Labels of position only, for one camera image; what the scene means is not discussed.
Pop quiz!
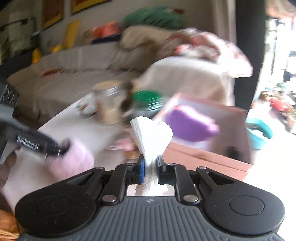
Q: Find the lilac fluffy scrunchie headband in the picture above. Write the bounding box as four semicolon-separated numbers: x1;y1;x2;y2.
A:
45;138;94;182

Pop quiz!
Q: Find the purple sponge pad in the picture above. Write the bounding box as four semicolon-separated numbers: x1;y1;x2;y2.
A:
165;105;220;142

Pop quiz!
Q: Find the green lid glass jar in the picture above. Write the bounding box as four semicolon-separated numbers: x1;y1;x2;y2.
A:
132;90;164;118

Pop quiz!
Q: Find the clear jar with powder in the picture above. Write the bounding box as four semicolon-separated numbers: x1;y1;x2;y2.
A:
92;80;125;125

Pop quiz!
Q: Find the beige covered sofa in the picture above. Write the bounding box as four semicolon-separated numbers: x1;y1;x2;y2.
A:
8;42;235;118

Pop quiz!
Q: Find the teal plastic basin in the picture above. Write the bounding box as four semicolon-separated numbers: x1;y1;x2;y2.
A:
245;118;273;150

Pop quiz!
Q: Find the cream pillow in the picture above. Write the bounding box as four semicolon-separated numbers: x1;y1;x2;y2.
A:
119;25;175;55

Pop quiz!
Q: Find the framed picture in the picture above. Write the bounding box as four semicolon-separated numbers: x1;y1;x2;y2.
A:
42;0;64;30
71;0;109;14

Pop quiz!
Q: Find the pink floral blanket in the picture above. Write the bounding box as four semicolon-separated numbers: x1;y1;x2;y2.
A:
158;28;253;78

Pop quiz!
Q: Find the orange plush toy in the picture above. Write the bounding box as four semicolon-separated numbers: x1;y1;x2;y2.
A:
93;21;121;38

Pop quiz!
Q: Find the green cushion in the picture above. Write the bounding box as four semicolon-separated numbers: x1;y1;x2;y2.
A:
123;6;185;30

